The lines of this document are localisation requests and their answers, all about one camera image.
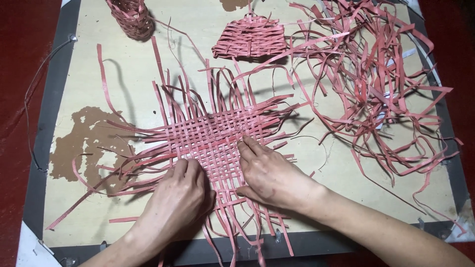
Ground person's left hand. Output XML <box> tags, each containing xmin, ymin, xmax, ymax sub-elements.
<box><xmin>127</xmin><ymin>158</ymin><xmax>217</xmax><ymax>256</ymax></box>

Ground person's right hand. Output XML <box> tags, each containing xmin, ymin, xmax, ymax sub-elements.
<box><xmin>236</xmin><ymin>135</ymin><xmax>328</xmax><ymax>216</ymax></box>

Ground woven red strap mat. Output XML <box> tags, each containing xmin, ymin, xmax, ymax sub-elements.
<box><xmin>46</xmin><ymin>36</ymin><xmax>317</xmax><ymax>267</ymax></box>

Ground white corner sheet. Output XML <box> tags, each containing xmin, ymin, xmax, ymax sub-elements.
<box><xmin>16</xmin><ymin>221</ymin><xmax>62</xmax><ymax>267</ymax></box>
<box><xmin>445</xmin><ymin>200</ymin><xmax>475</xmax><ymax>244</ymax></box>

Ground heap of loose red straps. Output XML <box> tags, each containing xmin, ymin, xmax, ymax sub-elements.
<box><xmin>286</xmin><ymin>0</ymin><xmax>467</xmax><ymax>235</ymax></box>

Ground half-finished woven red strap piece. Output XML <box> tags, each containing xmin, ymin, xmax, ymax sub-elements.
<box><xmin>212</xmin><ymin>11</ymin><xmax>289</xmax><ymax>60</ymax></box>

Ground wooden board with grey frame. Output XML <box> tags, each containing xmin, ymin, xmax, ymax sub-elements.
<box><xmin>22</xmin><ymin>0</ymin><xmax>473</xmax><ymax>267</ymax></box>

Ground thin grey wire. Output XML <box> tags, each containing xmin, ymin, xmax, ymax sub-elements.
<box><xmin>24</xmin><ymin>35</ymin><xmax>78</xmax><ymax>173</ymax></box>

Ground round woven red strap basket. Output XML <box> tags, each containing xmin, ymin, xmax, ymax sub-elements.
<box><xmin>105</xmin><ymin>0</ymin><xmax>155</xmax><ymax>41</ymax></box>

